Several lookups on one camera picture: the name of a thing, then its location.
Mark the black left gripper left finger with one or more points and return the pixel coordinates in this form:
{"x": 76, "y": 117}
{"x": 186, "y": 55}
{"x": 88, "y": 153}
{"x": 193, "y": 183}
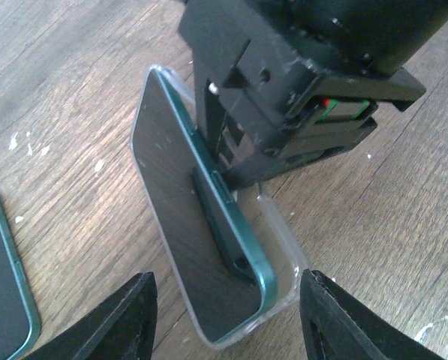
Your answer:
{"x": 121, "y": 327}

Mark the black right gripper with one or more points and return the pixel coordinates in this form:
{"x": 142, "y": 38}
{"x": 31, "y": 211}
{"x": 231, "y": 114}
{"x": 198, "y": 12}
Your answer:
{"x": 283, "y": 84}

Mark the clear magsafe phone case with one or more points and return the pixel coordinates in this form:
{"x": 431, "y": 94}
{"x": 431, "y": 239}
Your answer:
{"x": 276, "y": 240}

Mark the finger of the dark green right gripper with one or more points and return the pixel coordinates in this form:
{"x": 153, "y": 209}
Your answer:
{"x": 234, "y": 238}

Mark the black phone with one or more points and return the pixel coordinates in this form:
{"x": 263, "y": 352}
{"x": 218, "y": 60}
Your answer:
{"x": 20, "y": 323}

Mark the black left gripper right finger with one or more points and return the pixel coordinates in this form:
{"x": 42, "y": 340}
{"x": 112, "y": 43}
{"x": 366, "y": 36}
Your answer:
{"x": 335, "y": 325}

